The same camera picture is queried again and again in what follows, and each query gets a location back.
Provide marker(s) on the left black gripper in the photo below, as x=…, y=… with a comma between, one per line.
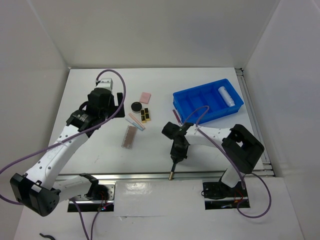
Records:
x=114, y=108

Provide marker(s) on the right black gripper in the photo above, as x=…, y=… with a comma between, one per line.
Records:
x=176, y=154

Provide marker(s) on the black gold eyeliner pencil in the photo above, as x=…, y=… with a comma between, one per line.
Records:
x=172, y=171

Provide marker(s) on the red lip gloss tube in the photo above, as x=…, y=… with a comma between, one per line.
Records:
x=177, y=117

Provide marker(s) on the white lotion bottle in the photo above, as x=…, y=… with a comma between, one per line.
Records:
x=226, y=97

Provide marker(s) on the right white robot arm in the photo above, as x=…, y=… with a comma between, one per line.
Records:
x=241, y=148

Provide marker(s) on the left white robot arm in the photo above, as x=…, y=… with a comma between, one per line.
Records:
x=37, y=188

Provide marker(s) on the pink slim makeup tube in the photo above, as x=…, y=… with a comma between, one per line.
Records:
x=136, y=120

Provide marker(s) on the white blue makeup pen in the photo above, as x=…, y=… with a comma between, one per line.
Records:
x=135, y=124

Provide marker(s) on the black round powder jar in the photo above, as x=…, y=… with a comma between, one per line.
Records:
x=136, y=107

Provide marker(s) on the brown eyeshadow palette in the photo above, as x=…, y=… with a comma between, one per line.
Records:
x=129, y=137

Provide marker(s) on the black gold lipstick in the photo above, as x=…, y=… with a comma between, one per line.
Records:
x=143, y=116
x=147, y=114

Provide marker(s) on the blue plastic organizer bin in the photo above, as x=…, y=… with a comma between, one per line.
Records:
x=189, y=103

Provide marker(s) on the black hook bottom left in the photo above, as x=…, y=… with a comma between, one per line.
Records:
x=46, y=236

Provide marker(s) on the aluminium rail front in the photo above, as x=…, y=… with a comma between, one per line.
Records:
x=159, y=176

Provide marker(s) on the aluminium rail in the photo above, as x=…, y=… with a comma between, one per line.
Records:
x=267, y=165
x=159, y=176

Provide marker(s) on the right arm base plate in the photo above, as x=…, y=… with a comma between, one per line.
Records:
x=218, y=196

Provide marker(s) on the aluminium rail right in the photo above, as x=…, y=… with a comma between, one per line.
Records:
x=267, y=165

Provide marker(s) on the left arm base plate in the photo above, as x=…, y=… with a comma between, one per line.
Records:
x=104, y=199

